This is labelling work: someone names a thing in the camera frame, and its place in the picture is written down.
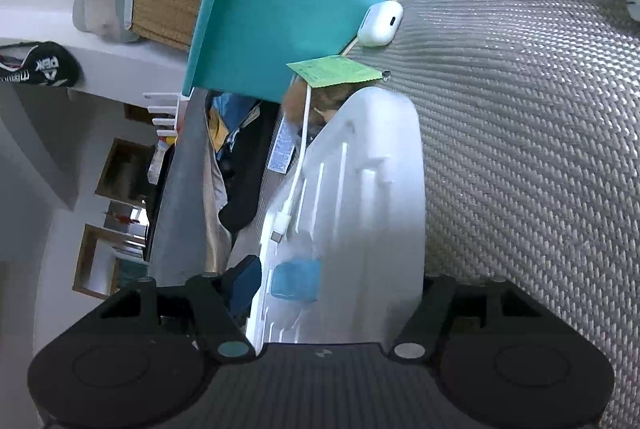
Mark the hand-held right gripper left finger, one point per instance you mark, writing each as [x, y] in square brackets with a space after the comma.
[245, 279]

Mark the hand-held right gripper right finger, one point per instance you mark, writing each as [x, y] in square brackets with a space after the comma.
[435, 309]

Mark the white translucent plastic box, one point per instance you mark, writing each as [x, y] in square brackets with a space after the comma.
[360, 189]

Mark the blue plastic bin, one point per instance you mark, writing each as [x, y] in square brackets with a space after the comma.
[280, 9]

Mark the beige cloth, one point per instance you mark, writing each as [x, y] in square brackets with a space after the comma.
[217, 219]

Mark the black bag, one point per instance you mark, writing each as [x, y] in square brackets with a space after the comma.
[245, 189]

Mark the grey board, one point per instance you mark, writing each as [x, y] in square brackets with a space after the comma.
[185, 209]

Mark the white blue label packet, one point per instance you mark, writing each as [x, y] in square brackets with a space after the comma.
[282, 149]

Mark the yellow cloth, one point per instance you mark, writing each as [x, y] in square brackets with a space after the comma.
[216, 126]

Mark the blue cloth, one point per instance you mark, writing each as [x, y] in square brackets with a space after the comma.
[235, 109]

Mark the brown plush toy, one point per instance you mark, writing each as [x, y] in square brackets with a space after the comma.
[300, 101]

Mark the white slatted rack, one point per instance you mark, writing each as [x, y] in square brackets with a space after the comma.
[162, 111]

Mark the green paper card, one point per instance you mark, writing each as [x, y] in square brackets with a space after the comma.
[332, 70]

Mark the white earbuds case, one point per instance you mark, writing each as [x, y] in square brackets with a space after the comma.
[381, 23]

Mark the black cap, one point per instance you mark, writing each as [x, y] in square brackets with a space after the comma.
[45, 66]

